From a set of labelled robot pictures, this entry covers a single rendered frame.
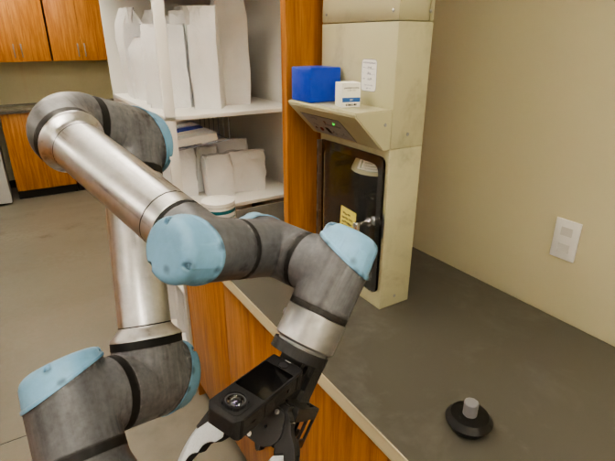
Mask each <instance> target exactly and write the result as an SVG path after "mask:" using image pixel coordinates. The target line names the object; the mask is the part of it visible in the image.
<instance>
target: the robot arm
mask: <svg viewBox="0 0 615 461"><path fill-rule="evenodd" d="M26 128H27V140H28V141H29V144H30V146H31V148H32V149H33V151H34V152H35V153H36V154H37V155H38V157H39V158H40V159H41V160H43V161H44V162H45V163H46V164H47V165H48V166H50V167H51V168H53V169H55V170H57V171H59V172H64V173H68V174H69V175H71V176H72V177H73V178H74V179H75V180H76V181H77V182H79V183H80V184H81V185H82V186H83V187H84V188H85V189H87V190H88V191H89V192H90V193H91V194H92V195H93V196H94V197H96V198H97V199H98V200H99V201H100V202H101V203H102V204H103V205H104V206H105V213H106V221H107V230H108V239H109V248H110V257H111V266H112V275H113V291H114V301H115V310H116V318H117V327H118V330H117V332H116V334H115V335H114V337H113V338H112V339H111V341H110V342H109V345H110V355H111V356H107V357H104V356H103V355H104V353H103V351H102V350H101V349H100V348H99V347H90V348H85V349H82V350H79V351H76V352H73V353H71V354H69V355H67V356H64V357H62V358H60V359H56V360H54V361H52V362H50V363H49V364H47V365H45V366H43V367H41V368H39V369H37V370H35V371H33V372H32V373H30V374H29V375H27V376H26V377H25V378H24V379H23V380H22V381H21V382H20V384H19V386H18V398H19V403H20V408H21V412H20V416H22V417H23V422H24V426H25V429H26V434H27V440H28V445H29V449H30V454H31V457H32V461H137V459H136V458H135V456H134V455H133V453H132V452H131V450H130V448H129V444H128V442H127V439H126V435H125V431H126V430H128V429H131V428H133V427H136V426H138V425H140V424H142V423H147V422H149V421H152V420H154V419H156V418H159V417H165V416H168V415H170V414H172V413H173V412H174V411H176V410H178V409H180V408H182V407H184V406H186V405H187V404H188V403H189V402H190V401H191V400H192V398H193V396H194V395H195V394H196V392H197V390H198V387H199V385H200V374H201V369H200V358H199V355H198V353H197V351H193V349H194V347H193V346H192V345H191V344H190V343H188V341H186V340H183V339H182V332H181V329H179V328H178V327H176V326H175V325H174V324H173V323H172V322H171V317H170V310H169V302H168V294H167V284H170V285H189V286H199V285H205V284H208V283H215V282H223V281H231V280H242V279H250V278H258V277H266V276H267V277H272V278H275V279H276V280H278V281H280V282H282V283H284V284H287V285H289V286H291V287H293V288H295V290H294V292H293V294H292V296H291V298H290V301H289V303H288V305H287V307H285V308H284V310H283V316H282V318H281V320H280V322H279V324H278V327H277V332H278V333H280V334H275V336H274V338H273V340H272V342H271V345H272V346H273V347H275V348H277V349H278V350H280V351H281V352H282V353H281V355H280V357H279V356H277V355H276V354H273V355H272V356H270V357H269V358H267V359H266V360H264V361H263V362H261V363H260V364H259V365H257V366H256V367H254V368H253V369H252V370H250V371H248V372H247V373H246V374H244V375H243V376H242V377H241V378H240V379H238V380H237V381H235V382H234V383H232V384H231V385H230V386H228V387H227V388H225V389H224V390H223V391H221V392H219V393H218V394H217V395H215V396H214V397H212V398H211V399H210V400H209V410H208V411H207V412H206V414H205V415H204V416H203V418H202V419H201V420H200V422H199V423H198V424H197V428H196V429H195V430H194V432H193V433H192V435H191V436H190V438H189V440H188V441H187V442H186V444H185V446H184V448H183V450H182V452H181V454H180V456H179V458H178V461H192V460H193V459H194V458H195V457H196V456H197V454H198V453H202V452H205V451H206V450H207V449H208V448H209V446H210V445H211V444H213V443H217V442H222V441H224V440H226V439H227V438H229V437H230V438H231V439H233V440H235V441H239V440H241V439H242V438H243V437H244V436H247V437H248V438H250V439H251V440H252V441H254V446H255V450H256V451H260V450H264V448H265V447H268V446H272V447H273V448H274V455H273V456H272V457H271V458H270V459H269V460H268V461H299V457H300V448H302V446H303V444H304V443H305V440H306V438H307V436H308V433H309V430H310V428H311V426H312V424H313V423H314V420H315V418H316V416H317V414H318V410H319V408H318V407H316V406H315V405H313V404H311V403H310V402H309V399H310V397H311V395H312V393H313V391H314V390H315V387H316V385H317V383H318V380H319V377H320V375H321V373H322V371H323V370H324V369H325V366H326V364H327V362H328V360H329V359H327V357H331V356H333V354H334V351H335V349H336V347H337V346H338V344H339V341H340V338H341V336H342V334H343V332H344V329H345V326H346V324H347V322H348V320H349V317H350V315H351V312H352V310H353V308H354V306H355V304H356V302H357V300H358V298H359V296H360V293H361V290H362V288H363V287H364V285H365V282H366V281H368V279H369V273H370V270H371V269H372V265H373V262H374V260H375V258H376V255H377V252H378V248H377V245H376V243H375V242H374V241H373V240H372V239H371V238H369V237H368V236H366V235H365V234H363V233H361V232H359V231H357V230H355V229H353V228H351V227H348V226H346V225H343V224H340V223H336V222H329V223H328V224H327V225H326V226H325V228H324V230H323V231H321V232H320V234H316V233H313V232H310V231H307V230H303V229H301V228H299V227H297V226H294V225H291V224H289V223H286V222H284V221H281V220H280V219H278V218H277V217H274V216H272V215H268V214H262V213H259V212H249V213H247V214H246V215H244V216H243V217H240V218H239V219H237V218H221V217H218V216H216V215H214V214H212V213H211V212H210V211H208V210H207V209H205V208H204V207H203V206H201V205H200V204H199V203H198V202H196V201H195V200H194V199H192V198H191V197H189V196H188V195H187V194H185V193H184V192H183V191H181V190H180V189H179V188H177V187H176V186H174V185H173V184H172V183H170V182H169V181H168V180H166V179H165V178H163V172H164V171H165V170H166V169H167V168H168V166H169V164H170V162H171V160H170V157H171V156H173V138H172V134H171V132H170V130H169V128H168V126H167V124H166V122H165V121H164V120H163V119H162V118H161V117H160V116H159V115H157V114H156V113H152V112H150V111H147V110H146V109H144V108H142V107H139V106H134V105H127V104H123V103H120V102H114V101H110V100H107V99H104V98H100V97H96V96H92V95H90V94H87V93H84V92H79V91H61V92H56V93H53V94H50V95H49V96H47V97H45V98H43V99H42V100H40V101H39V102H38V103H37V104H36V105H35V106H34V107H33V108H32V110H31V112H30V113H29V116H28V117H27V125H26ZM308 420H310V423H309V425H308V427H307V430H306V432H305V434H304V436H303V438H301V439H300V437H301V435H302V433H303V431H304V429H305V427H306V425H307V422H308ZM300 422H304V423H303V425H302V427H301V429H298V426H299V423H300Z"/></svg>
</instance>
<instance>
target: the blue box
mask: <svg viewBox="0 0 615 461"><path fill-rule="evenodd" d="M336 81H340V67H331V66H294V67H292V99H293V100H297V101H302V102H310V103H313V102H335V85H336Z"/></svg>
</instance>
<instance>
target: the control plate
mask: <svg viewBox="0 0 615 461"><path fill-rule="evenodd" d="M302 114H303V115H304V117H305V118H306V119H307V120H308V121H309V122H310V123H311V124H312V125H313V127H314V128H315V129H316V130H317V131H318V132H322V133H324V134H330V135H334V136H337V137H340V138H343V139H347V140H350V141H353V142H356V141H355V140H354V138H353V137H352V136H351V135H350V133H349V132H348V131H347V130H346V129H345V128H344V126H343V125H342V124H341V123H340V122H339V121H336V120H332V119H328V118H324V117H320V116H316V115H313V114H309V113H302ZM323 121H325V122H326V123H324V122H323ZM332 123H334V124H335V125H333V124H332ZM316 126H317V127H318V128H317V127H316ZM320 127H322V128H323V129H324V131H322V130H321V129H320ZM325 127H327V128H329V129H330V130H331V132H333V131H335V132H336V133H332V134H331V133H329V132H328V130H327V129H326V128H325ZM338 132H340V134H338ZM343 134H346V135H344V136H343ZM356 143H357V142H356Z"/></svg>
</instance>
